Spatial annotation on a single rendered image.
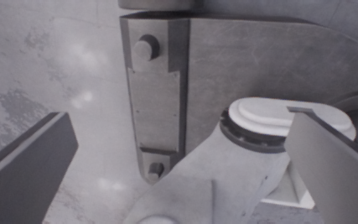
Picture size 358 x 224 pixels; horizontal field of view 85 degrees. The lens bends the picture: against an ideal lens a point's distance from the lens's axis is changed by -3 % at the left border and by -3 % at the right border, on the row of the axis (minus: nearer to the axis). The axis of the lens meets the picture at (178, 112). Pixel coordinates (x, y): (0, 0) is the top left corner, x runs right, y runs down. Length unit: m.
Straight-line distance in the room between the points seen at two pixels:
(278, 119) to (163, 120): 0.29
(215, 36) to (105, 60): 0.42
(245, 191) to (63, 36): 0.72
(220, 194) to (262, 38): 0.32
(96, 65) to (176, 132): 0.39
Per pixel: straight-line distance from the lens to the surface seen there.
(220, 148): 0.34
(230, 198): 0.28
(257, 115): 0.36
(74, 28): 0.77
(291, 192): 0.50
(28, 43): 0.92
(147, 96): 0.50
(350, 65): 0.54
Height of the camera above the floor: 0.61
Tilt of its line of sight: 57 degrees down
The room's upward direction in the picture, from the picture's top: 160 degrees counter-clockwise
